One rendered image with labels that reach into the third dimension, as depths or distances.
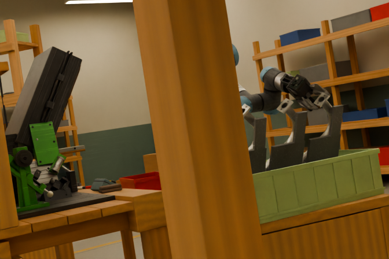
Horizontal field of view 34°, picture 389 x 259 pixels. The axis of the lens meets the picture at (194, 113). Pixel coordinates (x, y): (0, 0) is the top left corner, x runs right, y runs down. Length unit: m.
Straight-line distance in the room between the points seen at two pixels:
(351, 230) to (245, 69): 8.51
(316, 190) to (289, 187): 0.12
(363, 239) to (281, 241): 0.33
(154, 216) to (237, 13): 8.39
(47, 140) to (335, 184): 1.47
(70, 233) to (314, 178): 1.00
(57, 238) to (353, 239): 1.14
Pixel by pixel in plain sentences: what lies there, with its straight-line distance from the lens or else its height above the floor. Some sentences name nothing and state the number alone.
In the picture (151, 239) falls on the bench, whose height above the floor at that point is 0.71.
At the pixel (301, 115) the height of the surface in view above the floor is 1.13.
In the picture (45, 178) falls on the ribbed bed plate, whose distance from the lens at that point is 3.12.
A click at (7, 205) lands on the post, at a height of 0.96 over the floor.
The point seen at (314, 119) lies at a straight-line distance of 8.77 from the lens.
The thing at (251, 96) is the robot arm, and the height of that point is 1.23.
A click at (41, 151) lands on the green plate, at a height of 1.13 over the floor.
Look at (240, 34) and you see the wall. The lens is 10.78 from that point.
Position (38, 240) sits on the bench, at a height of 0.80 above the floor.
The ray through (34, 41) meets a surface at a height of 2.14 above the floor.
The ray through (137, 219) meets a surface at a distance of 2.62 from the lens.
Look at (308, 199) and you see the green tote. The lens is 2.26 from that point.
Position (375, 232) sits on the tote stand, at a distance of 2.40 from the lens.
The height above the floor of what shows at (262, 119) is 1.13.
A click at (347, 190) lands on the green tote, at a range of 2.37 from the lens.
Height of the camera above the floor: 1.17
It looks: 1 degrees up
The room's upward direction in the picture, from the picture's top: 9 degrees counter-clockwise
